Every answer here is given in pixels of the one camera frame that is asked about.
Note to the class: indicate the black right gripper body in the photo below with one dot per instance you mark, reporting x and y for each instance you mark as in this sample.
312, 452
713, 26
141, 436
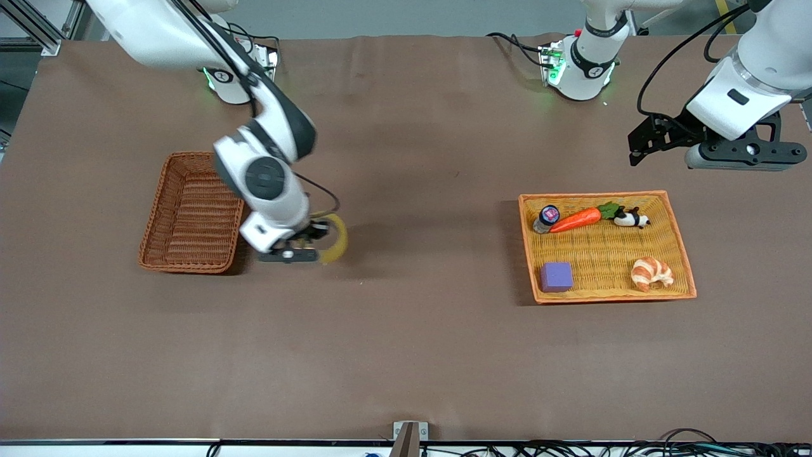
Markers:
313, 231

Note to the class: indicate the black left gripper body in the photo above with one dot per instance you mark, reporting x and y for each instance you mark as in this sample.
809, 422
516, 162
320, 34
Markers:
671, 134

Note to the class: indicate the clear yellowish tape roll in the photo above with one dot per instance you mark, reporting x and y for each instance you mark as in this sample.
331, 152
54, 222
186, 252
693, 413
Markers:
340, 244

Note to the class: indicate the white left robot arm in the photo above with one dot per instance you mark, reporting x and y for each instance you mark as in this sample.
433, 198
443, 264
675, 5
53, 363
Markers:
761, 70

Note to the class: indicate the orange wicker basket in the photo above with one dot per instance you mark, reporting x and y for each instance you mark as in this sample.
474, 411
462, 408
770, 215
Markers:
602, 254

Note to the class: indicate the brown wicker basket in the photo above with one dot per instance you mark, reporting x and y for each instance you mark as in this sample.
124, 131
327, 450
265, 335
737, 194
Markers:
190, 235

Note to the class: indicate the black white panda toy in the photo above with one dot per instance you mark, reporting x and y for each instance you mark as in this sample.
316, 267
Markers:
628, 219

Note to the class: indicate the orange toy carrot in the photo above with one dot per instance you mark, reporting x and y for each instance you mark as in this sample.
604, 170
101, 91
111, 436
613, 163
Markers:
577, 219

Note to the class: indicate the small bottle purple cap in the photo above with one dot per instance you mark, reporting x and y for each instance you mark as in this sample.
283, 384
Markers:
549, 214

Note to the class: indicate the toy croissant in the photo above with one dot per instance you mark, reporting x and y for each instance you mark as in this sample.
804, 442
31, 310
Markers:
647, 273

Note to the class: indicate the brown table cover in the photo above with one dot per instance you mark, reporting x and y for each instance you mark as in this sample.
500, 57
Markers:
406, 330

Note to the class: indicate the purple cube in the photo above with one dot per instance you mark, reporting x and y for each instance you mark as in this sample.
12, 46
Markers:
556, 277

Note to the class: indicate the metal table edge bracket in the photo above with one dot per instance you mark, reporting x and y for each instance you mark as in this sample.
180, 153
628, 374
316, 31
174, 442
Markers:
409, 438

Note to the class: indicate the aluminium frame profile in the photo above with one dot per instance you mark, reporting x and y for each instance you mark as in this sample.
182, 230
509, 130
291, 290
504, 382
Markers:
44, 35

